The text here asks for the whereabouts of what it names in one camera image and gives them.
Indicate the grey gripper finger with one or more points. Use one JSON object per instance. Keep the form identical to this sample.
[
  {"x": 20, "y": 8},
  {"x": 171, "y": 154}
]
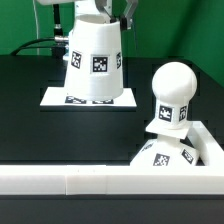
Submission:
[{"x": 126, "y": 17}]

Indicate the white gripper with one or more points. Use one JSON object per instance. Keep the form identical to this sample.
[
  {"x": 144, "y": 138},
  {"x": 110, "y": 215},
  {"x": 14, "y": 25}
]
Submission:
[{"x": 104, "y": 16}]

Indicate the white lamp shade cone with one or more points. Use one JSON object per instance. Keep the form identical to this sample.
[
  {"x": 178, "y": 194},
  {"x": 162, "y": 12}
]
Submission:
[{"x": 94, "y": 69}]

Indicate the white lamp bulb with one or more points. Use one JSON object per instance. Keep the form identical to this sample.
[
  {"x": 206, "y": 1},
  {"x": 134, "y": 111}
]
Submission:
[{"x": 173, "y": 84}]

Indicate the white lamp base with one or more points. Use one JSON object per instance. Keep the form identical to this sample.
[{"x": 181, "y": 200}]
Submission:
[{"x": 166, "y": 149}]

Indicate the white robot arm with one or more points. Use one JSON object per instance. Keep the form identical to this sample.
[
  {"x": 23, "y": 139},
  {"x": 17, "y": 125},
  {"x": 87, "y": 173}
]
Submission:
[{"x": 95, "y": 7}]

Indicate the white marker sheet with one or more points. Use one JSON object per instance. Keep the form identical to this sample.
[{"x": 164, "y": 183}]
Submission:
[{"x": 57, "y": 96}]

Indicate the white L-shaped fence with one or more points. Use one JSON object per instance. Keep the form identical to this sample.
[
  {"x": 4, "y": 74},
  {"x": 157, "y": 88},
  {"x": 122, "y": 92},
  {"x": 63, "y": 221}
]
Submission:
[{"x": 101, "y": 179}]

